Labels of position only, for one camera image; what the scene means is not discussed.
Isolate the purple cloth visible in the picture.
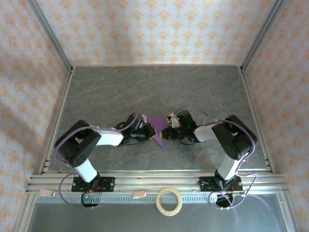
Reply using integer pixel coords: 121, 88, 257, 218
147, 116, 167, 149

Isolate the beige tape roll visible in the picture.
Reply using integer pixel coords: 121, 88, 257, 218
155, 187, 183, 217

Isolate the grey metal shelf panel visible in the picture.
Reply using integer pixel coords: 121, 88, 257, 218
26, 202, 288, 232

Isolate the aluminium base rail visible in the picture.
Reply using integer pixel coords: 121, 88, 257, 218
26, 169, 290, 195

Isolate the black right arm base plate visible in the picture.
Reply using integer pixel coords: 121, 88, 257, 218
198, 176, 244, 194

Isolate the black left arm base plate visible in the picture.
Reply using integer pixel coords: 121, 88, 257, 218
71, 176, 115, 193

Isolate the aluminium table side rail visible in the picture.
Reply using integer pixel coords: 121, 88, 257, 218
238, 66, 276, 174
40, 67, 75, 174

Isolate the grey slotted cable duct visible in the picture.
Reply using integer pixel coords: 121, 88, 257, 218
36, 194, 283, 203

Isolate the black round cable port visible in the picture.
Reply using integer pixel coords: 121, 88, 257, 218
81, 193, 100, 210
215, 193, 234, 210

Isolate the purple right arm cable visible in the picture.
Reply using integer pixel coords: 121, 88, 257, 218
173, 107, 259, 210

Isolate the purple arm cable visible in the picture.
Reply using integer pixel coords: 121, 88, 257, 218
53, 107, 140, 210
173, 107, 259, 210

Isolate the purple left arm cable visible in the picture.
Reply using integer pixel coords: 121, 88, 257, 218
53, 107, 140, 210

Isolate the aluminium frame post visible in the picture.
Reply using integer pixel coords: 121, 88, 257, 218
240, 0, 288, 73
26, 0, 75, 73

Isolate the aluminium frame leg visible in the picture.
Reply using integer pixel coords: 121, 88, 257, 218
276, 193, 300, 232
13, 193, 37, 232

